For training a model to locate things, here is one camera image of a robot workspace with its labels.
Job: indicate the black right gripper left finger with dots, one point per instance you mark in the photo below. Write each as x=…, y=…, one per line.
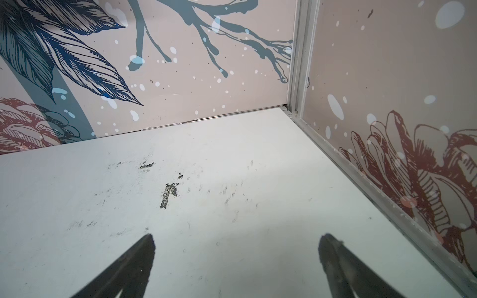
x=127, y=277

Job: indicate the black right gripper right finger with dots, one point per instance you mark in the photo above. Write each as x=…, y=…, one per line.
x=347, y=275

